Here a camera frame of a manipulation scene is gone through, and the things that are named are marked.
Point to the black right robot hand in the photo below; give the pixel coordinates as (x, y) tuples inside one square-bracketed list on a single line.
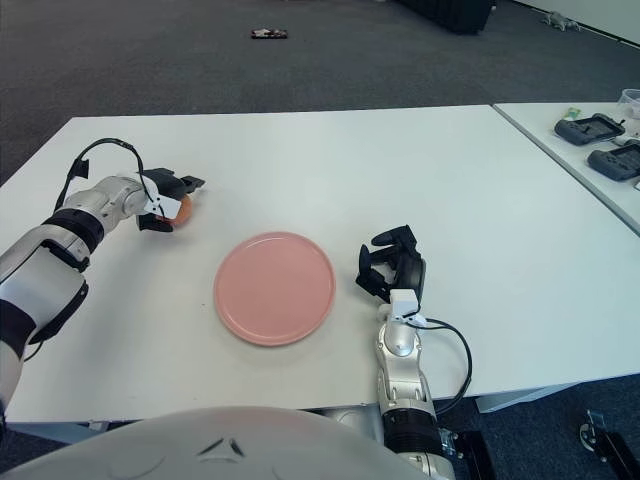
[(412, 270)]

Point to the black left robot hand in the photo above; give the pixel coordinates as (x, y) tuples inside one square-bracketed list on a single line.
[(167, 182)]

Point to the red yellow apple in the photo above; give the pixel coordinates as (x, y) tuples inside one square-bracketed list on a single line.
[(186, 210)]

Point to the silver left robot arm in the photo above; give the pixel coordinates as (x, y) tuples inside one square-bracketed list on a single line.
[(65, 235)]

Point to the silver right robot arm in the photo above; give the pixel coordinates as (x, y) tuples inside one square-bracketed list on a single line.
[(400, 345)]

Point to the pink round plate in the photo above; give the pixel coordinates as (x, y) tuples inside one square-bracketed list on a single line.
[(275, 290)]

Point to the dark flat object on floor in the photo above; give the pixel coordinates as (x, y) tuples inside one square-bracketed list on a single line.
[(269, 34)]

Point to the green packet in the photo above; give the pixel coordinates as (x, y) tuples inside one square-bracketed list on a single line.
[(573, 112)]

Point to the black cabinet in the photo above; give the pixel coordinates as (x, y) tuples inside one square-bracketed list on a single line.
[(447, 15)]

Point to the black stand with caster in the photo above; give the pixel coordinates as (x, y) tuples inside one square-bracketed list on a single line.
[(607, 440)]

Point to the grey robot torso shell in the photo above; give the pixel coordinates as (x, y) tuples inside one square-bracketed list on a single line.
[(200, 445)]

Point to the clear plastic cup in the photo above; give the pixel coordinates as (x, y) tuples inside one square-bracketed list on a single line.
[(631, 100)]

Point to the grey toy figure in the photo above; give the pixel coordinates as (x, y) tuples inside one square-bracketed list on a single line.
[(561, 21)]

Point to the black metal bracket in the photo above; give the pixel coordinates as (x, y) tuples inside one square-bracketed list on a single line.
[(472, 452)]

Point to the grey game controller with frame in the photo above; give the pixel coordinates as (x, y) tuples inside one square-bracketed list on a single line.
[(567, 131)]

